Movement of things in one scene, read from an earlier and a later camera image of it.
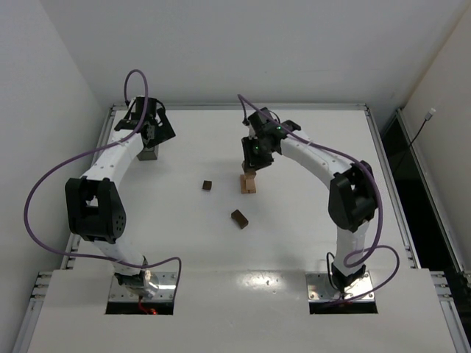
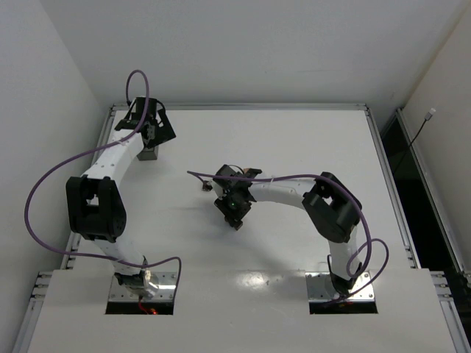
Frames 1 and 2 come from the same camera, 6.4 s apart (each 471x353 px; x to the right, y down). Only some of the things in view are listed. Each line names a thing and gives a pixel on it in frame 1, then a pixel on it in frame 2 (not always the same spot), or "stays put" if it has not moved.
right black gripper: [255, 162] → [230, 215]
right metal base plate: [320, 289] stays put
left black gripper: [149, 134] stays put
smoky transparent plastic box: [149, 154] stays put
